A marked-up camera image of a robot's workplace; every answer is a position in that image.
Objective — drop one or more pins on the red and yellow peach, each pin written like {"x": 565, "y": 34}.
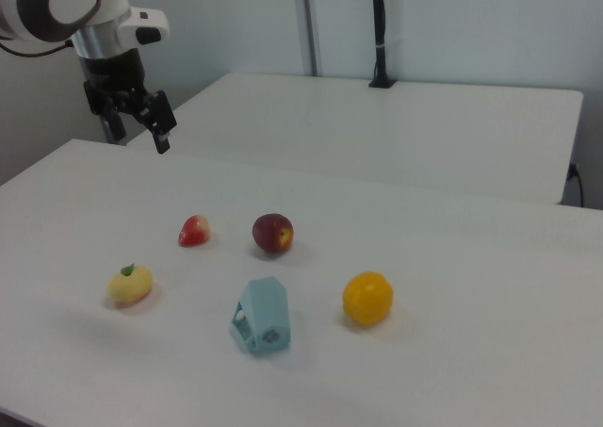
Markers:
{"x": 194, "y": 231}

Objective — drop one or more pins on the white side table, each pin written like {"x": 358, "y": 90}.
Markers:
{"x": 377, "y": 130}

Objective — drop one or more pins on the dark red apple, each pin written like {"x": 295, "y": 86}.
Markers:
{"x": 272, "y": 233}

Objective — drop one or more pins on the yellow bell pepper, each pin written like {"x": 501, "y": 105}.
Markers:
{"x": 368, "y": 298}

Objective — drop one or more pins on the black pole with base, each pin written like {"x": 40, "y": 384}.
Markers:
{"x": 379, "y": 36}

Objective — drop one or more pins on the pale yellow peach with leaf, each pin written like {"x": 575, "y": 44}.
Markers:
{"x": 129, "y": 285}

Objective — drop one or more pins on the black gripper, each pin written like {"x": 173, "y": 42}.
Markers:
{"x": 113, "y": 76}

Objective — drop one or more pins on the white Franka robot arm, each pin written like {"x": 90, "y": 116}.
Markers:
{"x": 66, "y": 7}

